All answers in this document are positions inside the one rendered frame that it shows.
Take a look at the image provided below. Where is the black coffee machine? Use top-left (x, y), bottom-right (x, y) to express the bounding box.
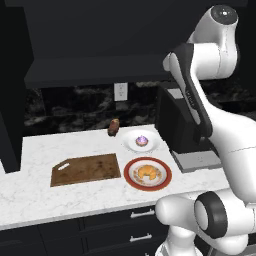
top-left (155, 81), bottom-right (224, 174)

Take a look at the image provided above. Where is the dark base cupboard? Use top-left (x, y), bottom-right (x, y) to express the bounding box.
top-left (0, 217), bottom-right (83, 256)

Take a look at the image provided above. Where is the dark drawer front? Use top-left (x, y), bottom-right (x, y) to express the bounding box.
top-left (79, 205), bottom-right (162, 232)
top-left (81, 225), bottom-right (169, 253)

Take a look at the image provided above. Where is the white wall socket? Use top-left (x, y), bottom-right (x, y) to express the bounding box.
top-left (113, 82), bottom-right (129, 102)

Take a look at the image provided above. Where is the silver drawer handle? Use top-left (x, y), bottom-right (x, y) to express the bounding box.
top-left (128, 232), bottom-right (154, 243)
top-left (129, 208), bottom-right (156, 220)

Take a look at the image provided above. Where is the golden croissant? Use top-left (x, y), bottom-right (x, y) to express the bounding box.
top-left (137, 164), bottom-right (163, 181)

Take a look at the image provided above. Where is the tall dark cabinet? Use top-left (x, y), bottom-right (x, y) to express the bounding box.
top-left (0, 0), bottom-right (35, 175)

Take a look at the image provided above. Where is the purple frosted cupcake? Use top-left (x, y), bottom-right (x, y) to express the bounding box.
top-left (134, 134), bottom-right (149, 148)

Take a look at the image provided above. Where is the brown pastry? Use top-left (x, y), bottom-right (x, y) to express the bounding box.
top-left (107, 117), bottom-right (121, 137)

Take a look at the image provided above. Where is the red-rimmed white plate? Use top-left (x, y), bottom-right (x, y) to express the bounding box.
top-left (123, 156), bottom-right (173, 192)

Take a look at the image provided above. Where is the dark wall cabinet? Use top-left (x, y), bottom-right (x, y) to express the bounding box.
top-left (22, 0), bottom-right (249, 90)

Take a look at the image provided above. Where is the brown wooden cutting board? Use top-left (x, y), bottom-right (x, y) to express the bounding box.
top-left (50, 153), bottom-right (122, 188)

